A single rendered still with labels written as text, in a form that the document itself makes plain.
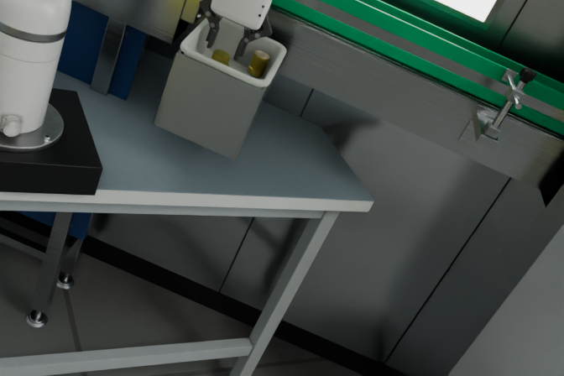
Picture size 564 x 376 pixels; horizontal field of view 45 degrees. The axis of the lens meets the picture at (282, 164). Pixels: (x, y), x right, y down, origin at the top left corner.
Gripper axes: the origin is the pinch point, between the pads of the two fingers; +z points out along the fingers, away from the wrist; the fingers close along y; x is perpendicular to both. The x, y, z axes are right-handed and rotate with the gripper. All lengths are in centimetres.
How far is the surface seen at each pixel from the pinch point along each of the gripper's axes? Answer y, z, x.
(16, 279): 35, 101, -20
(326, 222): -35, 36, -13
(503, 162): -64, 5, -15
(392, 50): -31.2, -6.4, -17.7
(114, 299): 8, 101, -28
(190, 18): 9.1, 0.9, -7.0
